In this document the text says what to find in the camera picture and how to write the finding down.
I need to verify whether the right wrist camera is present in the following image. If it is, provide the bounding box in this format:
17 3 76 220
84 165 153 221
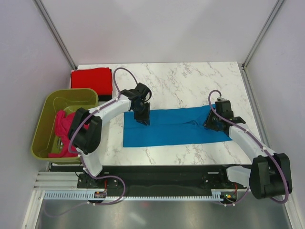
215 97 233 117

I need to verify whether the blue t shirt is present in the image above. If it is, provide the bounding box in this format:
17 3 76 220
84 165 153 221
123 105 231 147

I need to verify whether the white slotted cable duct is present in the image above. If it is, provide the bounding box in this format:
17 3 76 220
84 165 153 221
43 190 228 201

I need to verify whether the folded black t shirt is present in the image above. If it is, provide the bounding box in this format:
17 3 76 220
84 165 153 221
98 93 112 102

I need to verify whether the aluminium frame post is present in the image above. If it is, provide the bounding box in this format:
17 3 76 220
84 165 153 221
33 0 77 70
240 0 285 71

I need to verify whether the right aluminium frame post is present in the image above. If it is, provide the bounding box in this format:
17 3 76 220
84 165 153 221
240 0 285 71

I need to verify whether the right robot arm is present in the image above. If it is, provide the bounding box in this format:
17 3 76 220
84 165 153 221
204 97 292 203

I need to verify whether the pink t shirt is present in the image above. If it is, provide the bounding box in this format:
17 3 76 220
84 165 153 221
48 110 78 158

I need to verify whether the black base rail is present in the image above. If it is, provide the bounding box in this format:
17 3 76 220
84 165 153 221
51 165 246 196

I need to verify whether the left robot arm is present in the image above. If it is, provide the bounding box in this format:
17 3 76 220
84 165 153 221
67 83 152 187

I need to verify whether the left aluminium frame post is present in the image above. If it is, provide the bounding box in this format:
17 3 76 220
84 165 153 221
33 0 77 70

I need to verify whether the olive green plastic bin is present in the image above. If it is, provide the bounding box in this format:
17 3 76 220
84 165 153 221
31 88 98 164

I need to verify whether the folded red t shirt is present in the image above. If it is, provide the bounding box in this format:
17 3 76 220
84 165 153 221
71 67 113 95

